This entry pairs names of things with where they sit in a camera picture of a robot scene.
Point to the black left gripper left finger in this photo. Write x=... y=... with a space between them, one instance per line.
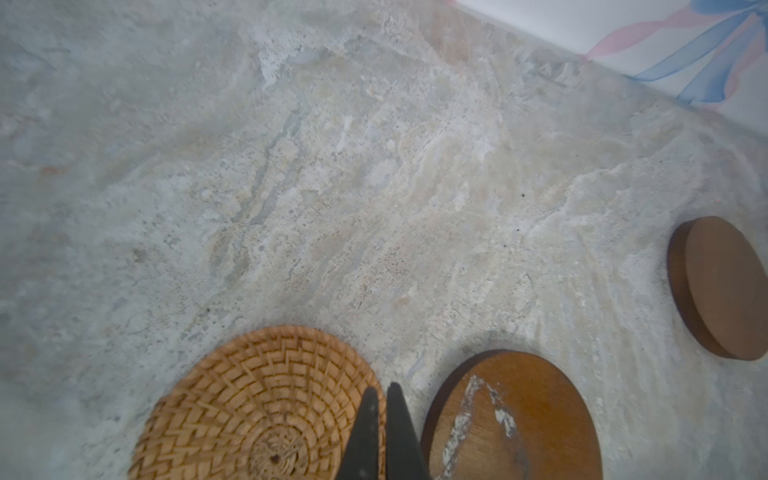
x=361 y=455

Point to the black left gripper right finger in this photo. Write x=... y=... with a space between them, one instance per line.
x=404 y=459

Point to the woven rattan round coaster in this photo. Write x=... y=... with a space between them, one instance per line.
x=275 y=403

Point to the brown wooden coaster white streak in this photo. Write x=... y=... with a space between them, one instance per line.
x=506 y=414

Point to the plain brown wooden coaster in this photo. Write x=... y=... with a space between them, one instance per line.
x=719 y=286

